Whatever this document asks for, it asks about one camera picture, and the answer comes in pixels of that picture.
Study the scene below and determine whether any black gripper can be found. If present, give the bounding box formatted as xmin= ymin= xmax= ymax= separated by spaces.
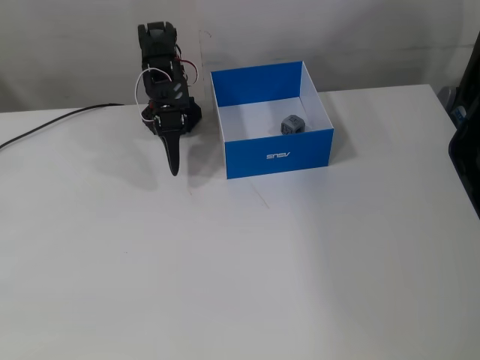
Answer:
xmin=151 ymin=106 xmax=189 ymax=178

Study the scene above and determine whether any gray 3D-printed block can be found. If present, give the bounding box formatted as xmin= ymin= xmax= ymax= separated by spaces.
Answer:
xmin=280 ymin=112 xmax=306 ymax=137

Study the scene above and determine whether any blue and white cardboard box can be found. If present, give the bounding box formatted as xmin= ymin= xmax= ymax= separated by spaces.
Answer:
xmin=209 ymin=60 xmax=335 ymax=181

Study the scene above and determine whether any light gray rounded object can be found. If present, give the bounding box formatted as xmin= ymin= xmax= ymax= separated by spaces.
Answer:
xmin=437 ymin=85 xmax=468 ymax=131

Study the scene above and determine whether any black office chair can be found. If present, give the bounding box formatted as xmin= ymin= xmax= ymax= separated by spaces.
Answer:
xmin=448 ymin=32 xmax=480 ymax=221

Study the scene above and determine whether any white and red servo wire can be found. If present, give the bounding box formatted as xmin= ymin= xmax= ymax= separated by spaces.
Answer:
xmin=134 ymin=43 xmax=200 ymax=124

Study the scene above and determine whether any black power cable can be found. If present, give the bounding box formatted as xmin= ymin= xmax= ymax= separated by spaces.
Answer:
xmin=0 ymin=103 xmax=129 ymax=152

